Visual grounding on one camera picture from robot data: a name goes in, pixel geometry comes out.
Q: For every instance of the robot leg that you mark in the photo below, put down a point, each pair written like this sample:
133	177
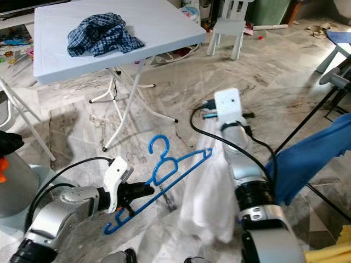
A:
196	260
119	256

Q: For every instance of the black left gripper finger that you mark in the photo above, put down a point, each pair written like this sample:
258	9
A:
146	190

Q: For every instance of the pale blue folding table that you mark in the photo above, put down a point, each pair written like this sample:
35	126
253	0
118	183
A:
153	27

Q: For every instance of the robot left leg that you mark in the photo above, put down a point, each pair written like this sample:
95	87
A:
119	256

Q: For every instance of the yellow polo shirt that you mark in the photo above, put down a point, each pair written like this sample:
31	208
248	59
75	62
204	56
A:
329	255

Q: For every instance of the blue floor mat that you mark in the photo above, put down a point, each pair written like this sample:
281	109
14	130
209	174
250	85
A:
340	36

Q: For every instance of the white tube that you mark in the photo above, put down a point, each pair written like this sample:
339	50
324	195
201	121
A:
269	26

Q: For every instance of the blue plastic clothes hanger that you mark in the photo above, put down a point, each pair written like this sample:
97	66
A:
165	162

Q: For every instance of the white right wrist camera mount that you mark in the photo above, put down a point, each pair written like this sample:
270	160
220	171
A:
229	107

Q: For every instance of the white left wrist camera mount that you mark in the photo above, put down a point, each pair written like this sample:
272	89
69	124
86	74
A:
118	175

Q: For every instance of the green bin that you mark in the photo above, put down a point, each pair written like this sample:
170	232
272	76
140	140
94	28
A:
269	11

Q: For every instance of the blue plaid shirt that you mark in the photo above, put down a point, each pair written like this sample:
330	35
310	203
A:
104	35

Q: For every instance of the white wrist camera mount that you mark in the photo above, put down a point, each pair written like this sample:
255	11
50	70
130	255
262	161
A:
118	175
229	107

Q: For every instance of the white shirt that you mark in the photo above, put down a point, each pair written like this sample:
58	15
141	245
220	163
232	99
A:
208	197

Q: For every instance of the orange garment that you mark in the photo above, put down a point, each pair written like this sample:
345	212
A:
3	161

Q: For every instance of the black garment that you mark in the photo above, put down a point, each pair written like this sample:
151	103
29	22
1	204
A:
10	143

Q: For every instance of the black television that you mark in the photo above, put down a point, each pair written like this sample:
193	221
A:
33	4

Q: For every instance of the robot right leg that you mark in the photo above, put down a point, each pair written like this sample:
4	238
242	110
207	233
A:
196	260

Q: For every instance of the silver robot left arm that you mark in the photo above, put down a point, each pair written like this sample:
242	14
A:
60	213

